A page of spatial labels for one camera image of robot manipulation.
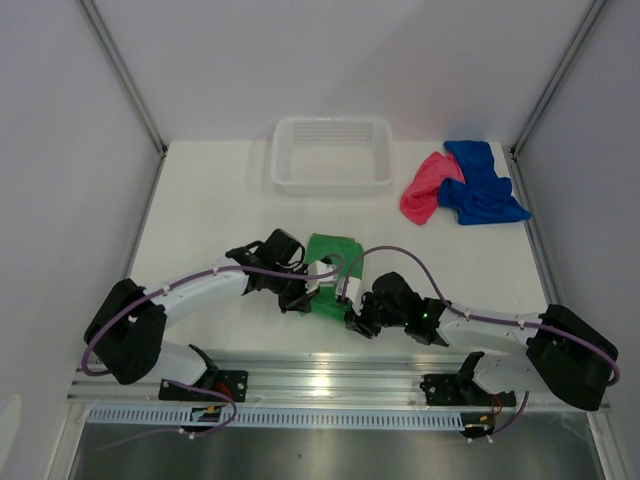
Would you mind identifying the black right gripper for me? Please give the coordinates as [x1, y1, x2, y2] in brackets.
[344, 291, 408, 340]

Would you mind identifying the green microfiber towel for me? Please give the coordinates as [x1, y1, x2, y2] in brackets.
[297, 232, 366, 324]

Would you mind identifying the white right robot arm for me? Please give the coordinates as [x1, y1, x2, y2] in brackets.
[336, 272, 618, 411]

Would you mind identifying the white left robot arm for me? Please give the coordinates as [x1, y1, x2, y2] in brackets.
[81, 229, 324, 400]

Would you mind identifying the white plastic basket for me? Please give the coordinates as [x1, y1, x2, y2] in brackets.
[269, 117, 395, 197]

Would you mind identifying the pink microfiber towel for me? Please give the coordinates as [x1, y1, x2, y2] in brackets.
[399, 152, 465, 226]

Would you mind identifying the blue microfiber towel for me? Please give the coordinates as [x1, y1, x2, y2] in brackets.
[438, 140, 532, 225]

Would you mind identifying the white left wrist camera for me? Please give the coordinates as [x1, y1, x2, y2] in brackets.
[306, 258, 341, 295]

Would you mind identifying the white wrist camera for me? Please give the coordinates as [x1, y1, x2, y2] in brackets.
[335, 276, 361, 306]
[306, 258, 341, 295]

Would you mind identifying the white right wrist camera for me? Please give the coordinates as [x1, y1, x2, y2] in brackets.
[335, 276, 361, 306]

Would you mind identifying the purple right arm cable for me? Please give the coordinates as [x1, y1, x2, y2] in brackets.
[342, 244, 622, 446]

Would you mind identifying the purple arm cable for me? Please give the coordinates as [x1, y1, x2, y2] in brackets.
[80, 252, 346, 451]
[342, 244, 622, 446]

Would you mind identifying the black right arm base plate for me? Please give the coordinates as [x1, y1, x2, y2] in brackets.
[419, 352, 516, 407]

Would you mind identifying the aluminium front rail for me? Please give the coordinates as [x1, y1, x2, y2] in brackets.
[67, 349, 612, 412]

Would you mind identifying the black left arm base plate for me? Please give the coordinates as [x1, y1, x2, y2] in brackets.
[158, 370, 249, 403]

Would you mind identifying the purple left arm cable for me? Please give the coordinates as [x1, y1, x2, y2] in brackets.
[80, 252, 346, 451]

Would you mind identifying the white slotted cable duct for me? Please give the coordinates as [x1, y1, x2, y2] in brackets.
[86, 405, 464, 432]

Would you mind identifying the aluminium frame post left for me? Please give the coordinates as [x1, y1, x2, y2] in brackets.
[76, 0, 168, 158]

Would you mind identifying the aluminium frame post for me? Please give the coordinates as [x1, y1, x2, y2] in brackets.
[76, 0, 168, 158]
[509, 0, 613, 162]

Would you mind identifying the aluminium frame post right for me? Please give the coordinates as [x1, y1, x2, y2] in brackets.
[509, 0, 613, 162]

